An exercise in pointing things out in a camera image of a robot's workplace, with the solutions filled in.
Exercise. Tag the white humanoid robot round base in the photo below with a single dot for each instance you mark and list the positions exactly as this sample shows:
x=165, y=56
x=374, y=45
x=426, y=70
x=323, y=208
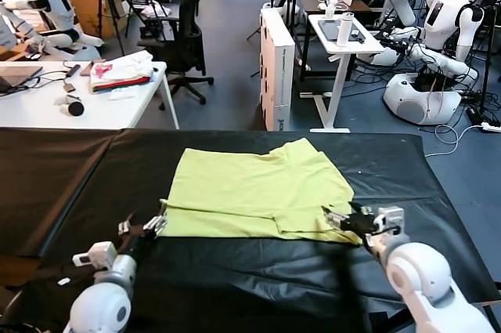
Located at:
x=419, y=102

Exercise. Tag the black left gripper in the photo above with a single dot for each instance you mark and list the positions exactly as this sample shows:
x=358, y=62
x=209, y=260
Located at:
x=135, y=241

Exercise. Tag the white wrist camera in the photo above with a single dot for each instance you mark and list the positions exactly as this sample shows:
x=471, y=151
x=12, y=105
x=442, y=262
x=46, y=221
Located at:
x=98, y=254
x=391, y=217

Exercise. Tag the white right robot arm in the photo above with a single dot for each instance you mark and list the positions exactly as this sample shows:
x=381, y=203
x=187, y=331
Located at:
x=422, y=270

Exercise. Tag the black plastic table cover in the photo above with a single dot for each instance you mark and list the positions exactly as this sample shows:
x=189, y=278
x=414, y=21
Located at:
x=274, y=290
x=47, y=184

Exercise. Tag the black camera tripod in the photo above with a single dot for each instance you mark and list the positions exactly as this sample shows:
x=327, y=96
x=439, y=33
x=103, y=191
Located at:
x=150, y=0
x=107, y=0

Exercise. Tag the black stand pole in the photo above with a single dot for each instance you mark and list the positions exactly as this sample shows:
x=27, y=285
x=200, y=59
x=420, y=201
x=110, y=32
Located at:
x=487, y=55

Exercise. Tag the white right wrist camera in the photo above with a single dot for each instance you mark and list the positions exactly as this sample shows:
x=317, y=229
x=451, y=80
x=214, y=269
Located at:
x=391, y=217

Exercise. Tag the tall white carton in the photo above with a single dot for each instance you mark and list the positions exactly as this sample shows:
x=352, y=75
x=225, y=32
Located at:
x=280, y=74

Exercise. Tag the white tissue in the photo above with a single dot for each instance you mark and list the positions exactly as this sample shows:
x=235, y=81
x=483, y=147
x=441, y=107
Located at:
x=121, y=95

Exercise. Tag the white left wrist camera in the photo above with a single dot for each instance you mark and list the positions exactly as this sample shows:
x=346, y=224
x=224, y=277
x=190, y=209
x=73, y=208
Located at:
x=98, y=254

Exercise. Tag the white standing desk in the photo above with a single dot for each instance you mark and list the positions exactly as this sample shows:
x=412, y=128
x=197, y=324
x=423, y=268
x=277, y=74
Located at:
x=352, y=49

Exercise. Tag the red folded garment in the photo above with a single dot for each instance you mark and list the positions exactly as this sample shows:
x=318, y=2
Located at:
x=129, y=81

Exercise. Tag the white power strip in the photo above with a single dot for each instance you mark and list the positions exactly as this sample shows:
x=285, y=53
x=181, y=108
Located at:
x=491, y=127

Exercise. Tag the white robot with black panel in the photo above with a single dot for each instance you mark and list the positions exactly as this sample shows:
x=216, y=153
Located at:
x=58, y=8

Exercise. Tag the green folded garment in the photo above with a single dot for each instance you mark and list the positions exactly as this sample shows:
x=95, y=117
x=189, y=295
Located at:
x=113, y=89

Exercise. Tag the white water bottle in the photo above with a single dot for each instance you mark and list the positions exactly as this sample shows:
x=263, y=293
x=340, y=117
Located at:
x=343, y=31

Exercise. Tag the small white device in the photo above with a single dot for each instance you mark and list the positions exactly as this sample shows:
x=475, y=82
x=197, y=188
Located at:
x=62, y=100

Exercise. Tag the yellow-green t-shirt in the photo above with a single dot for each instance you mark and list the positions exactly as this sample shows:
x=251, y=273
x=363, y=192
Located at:
x=254, y=192

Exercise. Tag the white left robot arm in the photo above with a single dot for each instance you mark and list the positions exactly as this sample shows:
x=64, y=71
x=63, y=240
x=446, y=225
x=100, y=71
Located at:
x=102, y=309

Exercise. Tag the dark grey tablet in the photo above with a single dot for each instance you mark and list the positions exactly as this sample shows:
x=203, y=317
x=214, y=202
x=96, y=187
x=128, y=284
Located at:
x=328, y=29

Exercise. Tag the black adapter dongle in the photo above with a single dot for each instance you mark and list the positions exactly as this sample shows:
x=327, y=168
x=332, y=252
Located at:
x=73, y=70

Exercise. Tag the black office chair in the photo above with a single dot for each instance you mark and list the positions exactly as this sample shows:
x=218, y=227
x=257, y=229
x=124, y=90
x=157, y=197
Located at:
x=189, y=35

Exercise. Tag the black power brick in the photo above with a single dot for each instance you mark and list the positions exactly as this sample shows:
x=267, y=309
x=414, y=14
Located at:
x=474, y=114

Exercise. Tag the black cylinder speaker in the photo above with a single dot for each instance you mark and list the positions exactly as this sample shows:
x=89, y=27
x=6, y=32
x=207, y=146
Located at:
x=76, y=109

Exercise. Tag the white work table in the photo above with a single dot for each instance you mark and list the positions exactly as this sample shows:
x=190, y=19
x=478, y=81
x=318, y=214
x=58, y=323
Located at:
x=39, y=117

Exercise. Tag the grey laptop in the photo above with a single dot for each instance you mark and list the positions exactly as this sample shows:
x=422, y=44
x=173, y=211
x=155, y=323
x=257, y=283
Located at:
x=15, y=74

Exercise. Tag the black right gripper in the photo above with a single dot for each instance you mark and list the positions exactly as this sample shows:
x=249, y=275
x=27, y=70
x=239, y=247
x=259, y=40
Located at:
x=360, y=223

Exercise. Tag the small black remote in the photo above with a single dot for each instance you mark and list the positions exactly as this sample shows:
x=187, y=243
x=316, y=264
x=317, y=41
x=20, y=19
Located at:
x=359, y=38

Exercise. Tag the brown cardboard box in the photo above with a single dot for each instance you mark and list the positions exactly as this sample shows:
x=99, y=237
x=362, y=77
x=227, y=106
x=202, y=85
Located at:
x=88, y=11

